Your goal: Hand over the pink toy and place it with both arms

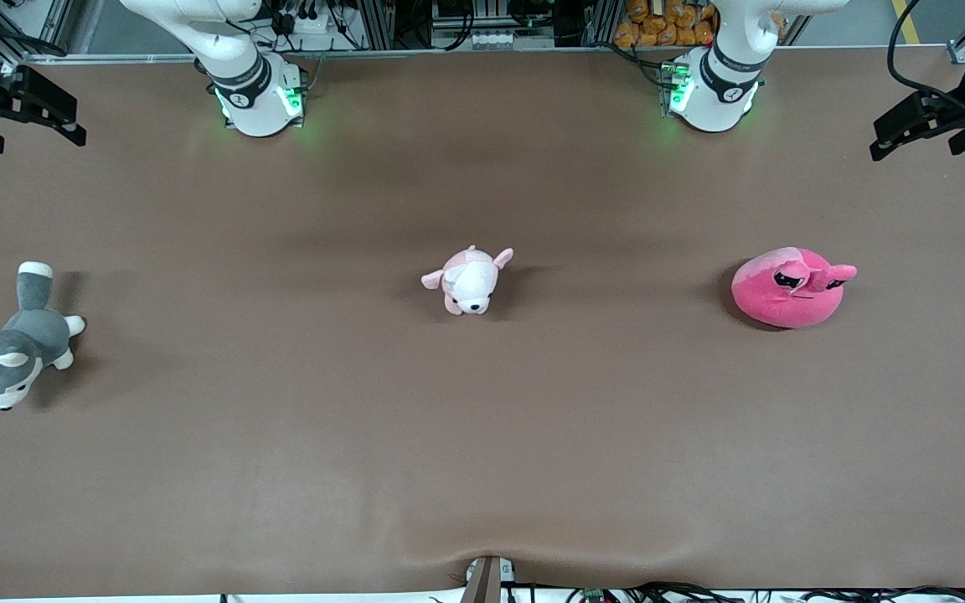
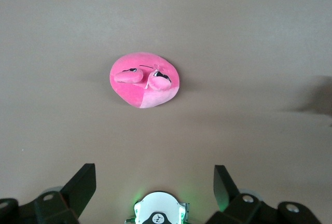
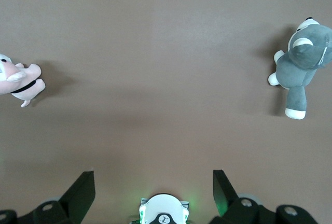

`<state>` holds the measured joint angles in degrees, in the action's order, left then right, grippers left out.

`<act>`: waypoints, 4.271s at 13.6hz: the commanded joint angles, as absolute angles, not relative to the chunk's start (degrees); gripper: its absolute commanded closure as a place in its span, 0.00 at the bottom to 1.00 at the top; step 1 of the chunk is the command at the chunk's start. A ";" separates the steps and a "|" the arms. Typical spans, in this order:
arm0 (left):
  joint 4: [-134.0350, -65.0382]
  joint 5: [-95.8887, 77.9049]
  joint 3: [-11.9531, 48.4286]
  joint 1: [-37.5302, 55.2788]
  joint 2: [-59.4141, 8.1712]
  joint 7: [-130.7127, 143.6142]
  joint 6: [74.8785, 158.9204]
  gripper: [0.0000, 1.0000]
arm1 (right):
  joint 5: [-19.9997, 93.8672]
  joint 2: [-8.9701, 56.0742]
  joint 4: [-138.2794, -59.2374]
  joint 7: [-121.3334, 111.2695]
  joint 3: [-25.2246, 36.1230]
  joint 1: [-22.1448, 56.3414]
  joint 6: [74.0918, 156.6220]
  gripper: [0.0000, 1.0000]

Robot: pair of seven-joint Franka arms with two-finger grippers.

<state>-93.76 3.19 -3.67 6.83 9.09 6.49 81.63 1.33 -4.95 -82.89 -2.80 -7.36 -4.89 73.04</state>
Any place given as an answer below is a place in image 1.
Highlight round hot pink plush toy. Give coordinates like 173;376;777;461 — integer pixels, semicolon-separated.
731;246;858;329

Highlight grey white husky plush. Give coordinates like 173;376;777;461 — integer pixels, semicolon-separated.
0;261;86;410

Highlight white power strip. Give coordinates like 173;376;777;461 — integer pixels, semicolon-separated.
269;7;341;36

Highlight bag of orange round items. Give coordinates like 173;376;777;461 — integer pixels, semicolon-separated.
614;0;720;48

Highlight white terminal block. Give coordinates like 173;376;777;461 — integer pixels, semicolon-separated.
467;29;535;49

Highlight pale pink white plush dog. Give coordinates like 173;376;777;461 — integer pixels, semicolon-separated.
421;245;514;317

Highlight brown table mat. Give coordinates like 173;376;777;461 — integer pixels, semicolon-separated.
0;44;965;600

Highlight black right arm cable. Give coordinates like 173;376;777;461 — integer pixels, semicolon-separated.
0;29;69;59

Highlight silver table edge rail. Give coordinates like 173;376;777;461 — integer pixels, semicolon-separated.
26;47;676;64

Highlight black cable bundle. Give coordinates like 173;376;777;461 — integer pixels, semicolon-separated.
566;580;965;603

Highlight metal table edge bracket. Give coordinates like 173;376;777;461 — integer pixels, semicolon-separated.
460;555;519;603

